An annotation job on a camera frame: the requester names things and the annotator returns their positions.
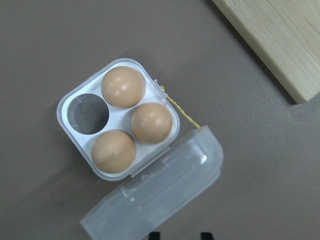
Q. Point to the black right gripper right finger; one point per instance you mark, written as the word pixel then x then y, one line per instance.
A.
pixel 206 236

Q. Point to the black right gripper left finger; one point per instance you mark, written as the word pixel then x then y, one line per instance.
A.
pixel 155 235

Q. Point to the clear plastic egg box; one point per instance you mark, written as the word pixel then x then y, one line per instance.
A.
pixel 162 179

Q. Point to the brown egg from bowl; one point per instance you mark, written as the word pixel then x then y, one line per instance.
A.
pixel 123 87

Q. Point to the brown egg rear slot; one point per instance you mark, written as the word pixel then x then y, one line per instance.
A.
pixel 113 151

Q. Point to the brown egg slot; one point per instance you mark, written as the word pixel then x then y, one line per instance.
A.
pixel 113 151
pixel 151 123

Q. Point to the brown egg front slot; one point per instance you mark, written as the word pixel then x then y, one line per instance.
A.
pixel 151 123

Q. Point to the wooden cutting board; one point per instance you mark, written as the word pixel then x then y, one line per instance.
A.
pixel 285 34

